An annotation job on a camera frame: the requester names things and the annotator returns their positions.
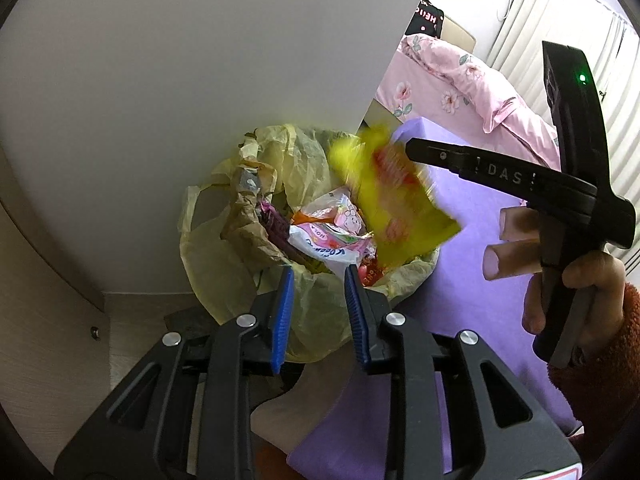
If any white pleated curtain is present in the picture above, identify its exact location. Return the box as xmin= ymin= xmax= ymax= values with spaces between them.
xmin=490 ymin=0 xmax=640 ymax=271

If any purple table cloth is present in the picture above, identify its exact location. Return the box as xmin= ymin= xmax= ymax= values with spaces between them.
xmin=287 ymin=117 xmax=591 ymax=480

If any person's right forearm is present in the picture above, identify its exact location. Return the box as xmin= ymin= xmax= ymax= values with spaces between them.
xmin=547 ymin=282 xmax=640 ymax=461

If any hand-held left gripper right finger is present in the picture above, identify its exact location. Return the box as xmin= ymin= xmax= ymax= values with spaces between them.
xmin=344 ymin=263 xmax=581 ymax=480

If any pink floral duvet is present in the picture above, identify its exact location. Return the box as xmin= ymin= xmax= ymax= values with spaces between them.
xmin=397 ymin=34 xmax=563 ymax=171

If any beige headboard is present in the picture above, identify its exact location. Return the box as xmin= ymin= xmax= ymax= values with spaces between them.
xmin=440 ymin=15 xmax=476 ymax=54

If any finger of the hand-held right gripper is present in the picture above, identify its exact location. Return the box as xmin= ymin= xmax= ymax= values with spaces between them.
xmin=405 ymin=137 xmax=473 ymax=178

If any white pink snack wrapper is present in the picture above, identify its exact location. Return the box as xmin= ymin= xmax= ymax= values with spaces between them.
xmin=287 ymin=224 xmax=377 ymax=270

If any yellow-green trash bag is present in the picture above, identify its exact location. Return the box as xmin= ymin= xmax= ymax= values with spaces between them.
xmin=179 ymin=124 xmax=441 ymax=365

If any black pillow with pink print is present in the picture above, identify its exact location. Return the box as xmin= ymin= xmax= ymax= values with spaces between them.
xmin=405 ymin=0 xmax=446 ymax=38

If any person's right hand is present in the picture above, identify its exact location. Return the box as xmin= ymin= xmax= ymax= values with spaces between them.
xmin=522 ymin=251 xmax=627 ymax=351

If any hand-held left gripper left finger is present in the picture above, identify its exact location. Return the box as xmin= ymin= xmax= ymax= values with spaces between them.
xmin=54 ymin=265 xmax=296 ymax=480

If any red snack wrapper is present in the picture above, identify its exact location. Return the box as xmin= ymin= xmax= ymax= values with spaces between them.
xmin=362 ymin=255 xmax=385 ymax=286

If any small pink foil wrapper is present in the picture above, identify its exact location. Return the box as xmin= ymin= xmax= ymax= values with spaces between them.
xmin=300 ymin=187 xmax=373 ymax=236

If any brown crumpled paper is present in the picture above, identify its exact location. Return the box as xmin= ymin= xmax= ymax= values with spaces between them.
xmin=220 ymin=132 xmax=291 ymax=266

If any white wardrobe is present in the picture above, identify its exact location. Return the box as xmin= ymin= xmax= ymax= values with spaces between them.
xmin=0 ymin=0 xmax=441 ymax=296

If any pink floral bedsheet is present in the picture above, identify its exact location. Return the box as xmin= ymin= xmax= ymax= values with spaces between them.
xmin=375 ymin=52 xmax=416 ymax=122

